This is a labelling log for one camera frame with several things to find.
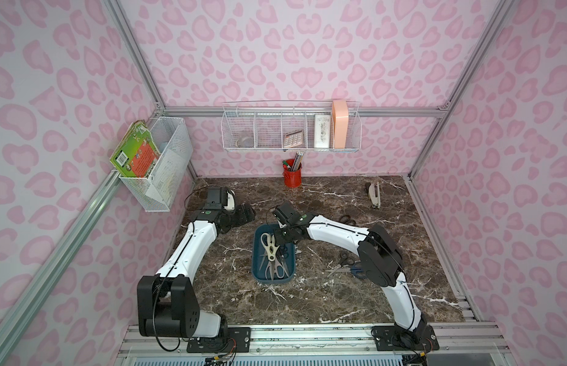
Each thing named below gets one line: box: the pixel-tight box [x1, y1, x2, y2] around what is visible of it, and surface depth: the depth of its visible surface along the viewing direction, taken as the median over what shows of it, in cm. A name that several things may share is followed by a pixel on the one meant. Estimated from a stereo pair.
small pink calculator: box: [283, 129, 304, 148], surface depth 95 cm
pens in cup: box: [281, 150, 305, 172], surface depth 113 cm
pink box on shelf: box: [332, 99, 350, 149], surface depth 85 cm
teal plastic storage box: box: [251, 223, 296, 284], surface depth 90 cm
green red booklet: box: [109, 119, 161, 178], surface depth 73 cm
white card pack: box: [313, 114, 331, 149], surface depth 95 cm
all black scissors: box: [339, 215, 356, 227], surface depth 105 cm
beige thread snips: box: [368, 181, 382, 209], surface depth 112 cm
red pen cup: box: [281, 158, 303, 189], surface depth 116 cm
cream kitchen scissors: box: [260, 232, 280, 281], surface depth 90 cm
